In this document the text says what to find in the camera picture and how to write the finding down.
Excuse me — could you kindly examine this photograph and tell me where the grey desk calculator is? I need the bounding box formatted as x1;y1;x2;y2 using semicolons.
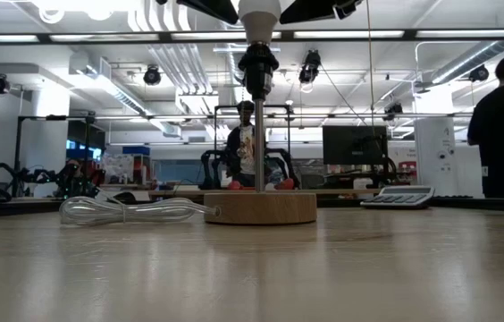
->
359;185;436;210

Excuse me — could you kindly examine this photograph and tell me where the thin hanging cable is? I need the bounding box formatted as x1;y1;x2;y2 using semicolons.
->
365;0;376;135

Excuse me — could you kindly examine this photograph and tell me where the white globe lightbulb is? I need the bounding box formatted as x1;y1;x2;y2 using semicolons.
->
237;0;282;45

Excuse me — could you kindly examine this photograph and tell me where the clear lamp cable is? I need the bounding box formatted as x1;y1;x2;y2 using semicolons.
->
58;196;221;226

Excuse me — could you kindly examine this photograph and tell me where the wooden base table lamp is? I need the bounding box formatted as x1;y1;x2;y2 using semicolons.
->
203;40;318;225

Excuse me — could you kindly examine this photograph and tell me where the black aluminium frame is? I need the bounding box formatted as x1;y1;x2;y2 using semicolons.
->
0;29;504;220

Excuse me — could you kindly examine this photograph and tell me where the black computer monitor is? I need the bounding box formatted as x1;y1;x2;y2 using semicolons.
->
322;125;390;166

